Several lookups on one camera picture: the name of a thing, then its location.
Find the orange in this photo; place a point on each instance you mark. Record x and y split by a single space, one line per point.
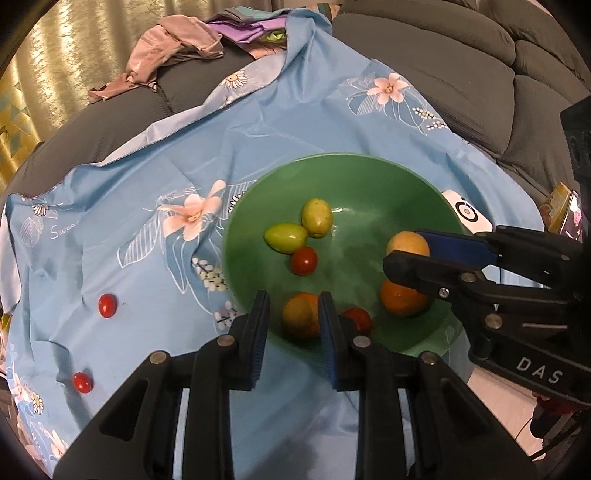
300 316
401 302

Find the small red tomato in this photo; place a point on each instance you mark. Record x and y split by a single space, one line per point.
304 260

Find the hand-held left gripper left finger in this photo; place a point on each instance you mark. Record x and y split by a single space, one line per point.
258 341

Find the grey sofa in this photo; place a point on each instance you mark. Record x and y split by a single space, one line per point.
461 69

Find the pink clothes pile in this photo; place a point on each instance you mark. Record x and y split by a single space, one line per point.
161 46

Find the yellow deer print curtain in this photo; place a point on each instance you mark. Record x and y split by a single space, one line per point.
14 115

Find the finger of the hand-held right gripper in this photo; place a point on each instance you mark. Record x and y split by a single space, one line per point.
415 270
457 249

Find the green oval fruit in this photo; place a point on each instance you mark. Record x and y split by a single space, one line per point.
285 237

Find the yellow-green round fruit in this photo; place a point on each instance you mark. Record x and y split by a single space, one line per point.
316 218

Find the yellow box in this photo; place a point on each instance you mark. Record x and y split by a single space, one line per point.
554 205

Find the green bowl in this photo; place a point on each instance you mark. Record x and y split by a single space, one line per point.
360 203

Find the beige shimmer curtain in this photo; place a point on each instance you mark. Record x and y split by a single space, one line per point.
78 46

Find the blue floral cloth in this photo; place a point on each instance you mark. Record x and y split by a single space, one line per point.
138 258

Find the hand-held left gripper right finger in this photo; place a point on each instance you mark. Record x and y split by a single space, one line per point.
328 341

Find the tan round fruit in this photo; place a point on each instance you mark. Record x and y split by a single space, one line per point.
406 242

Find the purple clothes pile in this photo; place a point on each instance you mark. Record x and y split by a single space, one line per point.
244 32

